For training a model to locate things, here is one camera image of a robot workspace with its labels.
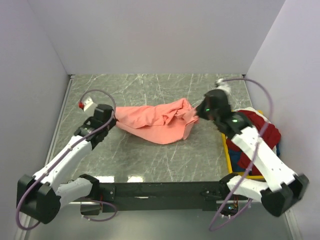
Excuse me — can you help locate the black base beam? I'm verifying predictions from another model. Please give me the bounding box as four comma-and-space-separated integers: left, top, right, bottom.
85, 181, 230, 213

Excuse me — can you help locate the wrist white camera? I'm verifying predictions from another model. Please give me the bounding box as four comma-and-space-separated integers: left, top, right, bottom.
78, 97, 97, 114
215, 78, 231, 95

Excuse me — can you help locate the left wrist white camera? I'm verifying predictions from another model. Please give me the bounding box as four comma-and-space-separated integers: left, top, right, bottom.
78, 97, 97, 114

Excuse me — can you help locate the red t shirt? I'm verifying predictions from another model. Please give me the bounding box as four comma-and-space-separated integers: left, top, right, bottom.
226, 108, 282, 176

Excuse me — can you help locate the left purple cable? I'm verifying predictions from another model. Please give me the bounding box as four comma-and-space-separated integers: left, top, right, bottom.
15, 89, 118, 231

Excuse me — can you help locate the pink t shirt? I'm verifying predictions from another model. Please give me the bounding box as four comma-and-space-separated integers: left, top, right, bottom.
115, 98, 199, 145

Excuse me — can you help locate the yellow plastic bin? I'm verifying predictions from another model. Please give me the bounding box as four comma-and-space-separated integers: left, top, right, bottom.
221, 107, 268, 181

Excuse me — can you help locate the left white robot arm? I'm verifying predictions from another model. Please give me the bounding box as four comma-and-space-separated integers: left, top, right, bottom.
15, 104, 116, 225

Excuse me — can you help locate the blue t shirt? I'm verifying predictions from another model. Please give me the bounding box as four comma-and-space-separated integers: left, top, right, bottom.
228, 148, 251, 172

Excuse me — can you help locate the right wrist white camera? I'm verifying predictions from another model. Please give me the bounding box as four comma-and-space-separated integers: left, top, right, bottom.
215, 78, 231, 95

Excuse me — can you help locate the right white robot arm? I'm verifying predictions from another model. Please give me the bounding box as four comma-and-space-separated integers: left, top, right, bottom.
196, 89, 310, 217

